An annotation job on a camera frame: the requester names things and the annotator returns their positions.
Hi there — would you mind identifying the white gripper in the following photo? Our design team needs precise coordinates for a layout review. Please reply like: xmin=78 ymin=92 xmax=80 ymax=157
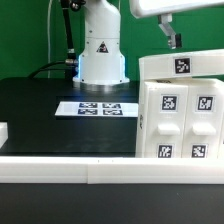
xmin=129 ymin=0 xmax=224 ymax=49

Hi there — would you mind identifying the small white cabinet top box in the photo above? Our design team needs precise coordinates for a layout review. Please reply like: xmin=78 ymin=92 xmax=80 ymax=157
xmin=139 ymin=49 xmax=224 ymax=80

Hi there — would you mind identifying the white cabinet door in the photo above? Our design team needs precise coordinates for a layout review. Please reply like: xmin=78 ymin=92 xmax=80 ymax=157
xmin=182 ymin=79 xmax=224 ymax=159
xmin=145 ymin=84 xmax=188 ymax=158

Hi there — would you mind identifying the white cabinet body box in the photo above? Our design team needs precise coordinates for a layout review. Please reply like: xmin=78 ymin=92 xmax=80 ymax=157
xmin=135 ymin=78 xmax=224 ymax=159

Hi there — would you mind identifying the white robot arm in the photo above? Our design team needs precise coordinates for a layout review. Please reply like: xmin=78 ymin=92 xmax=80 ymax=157
xmin=60 ymin=0 xmax=224 ymax=88

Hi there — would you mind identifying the white marker sheet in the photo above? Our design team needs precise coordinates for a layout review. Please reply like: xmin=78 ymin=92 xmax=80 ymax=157
xmin=55 ymin=101 xmax=138 ymax=117

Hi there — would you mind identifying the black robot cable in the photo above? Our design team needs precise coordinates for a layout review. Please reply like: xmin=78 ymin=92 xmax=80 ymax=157
xmin=27 ymin=0 xmax=81 ymax=80

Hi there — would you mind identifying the white thin cable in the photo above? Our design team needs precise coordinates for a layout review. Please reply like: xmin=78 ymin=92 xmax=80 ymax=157
xmin=47 ymin=0 xmax=54 ymax=79

